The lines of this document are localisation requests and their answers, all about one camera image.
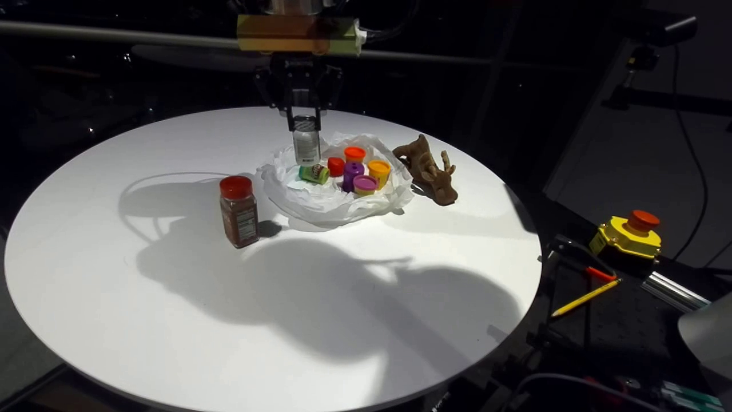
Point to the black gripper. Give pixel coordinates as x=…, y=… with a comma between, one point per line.
x=303, y=80

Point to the orange lid dough can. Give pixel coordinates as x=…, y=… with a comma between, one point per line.
x=356, y=153

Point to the purple dough can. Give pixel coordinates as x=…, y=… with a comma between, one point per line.
x=353, y=173

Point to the yellow lid dough can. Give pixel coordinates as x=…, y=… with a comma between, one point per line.
x=377, y=173

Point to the red lid spice jar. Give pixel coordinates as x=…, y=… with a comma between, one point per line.
x=238, y=213

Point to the brown plush moose toy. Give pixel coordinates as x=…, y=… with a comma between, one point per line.
x=426, y=173

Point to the green dough can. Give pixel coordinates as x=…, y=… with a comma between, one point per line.
x=312, y=175

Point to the small red dough can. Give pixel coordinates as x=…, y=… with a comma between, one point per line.
x=336, y=165

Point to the clear crumpled plastic bag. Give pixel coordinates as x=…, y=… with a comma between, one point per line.
x=321, y=203

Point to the grey metal handrail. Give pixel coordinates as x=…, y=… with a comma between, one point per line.
x=115, y=34

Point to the yellow pencil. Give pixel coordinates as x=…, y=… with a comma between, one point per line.
x=585, y=299

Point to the yellow emergency stop button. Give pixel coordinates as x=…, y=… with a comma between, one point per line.
x=627, y=232

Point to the aluminium profile bar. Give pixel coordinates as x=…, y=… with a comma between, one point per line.
x=675, y=289

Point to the grey curved cover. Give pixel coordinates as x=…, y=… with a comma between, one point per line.
x=709, y=333

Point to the translucent wrist camera box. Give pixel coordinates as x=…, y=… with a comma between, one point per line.
x=297, y=34

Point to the black mounted camera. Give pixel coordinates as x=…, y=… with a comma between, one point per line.
x=655, y=26

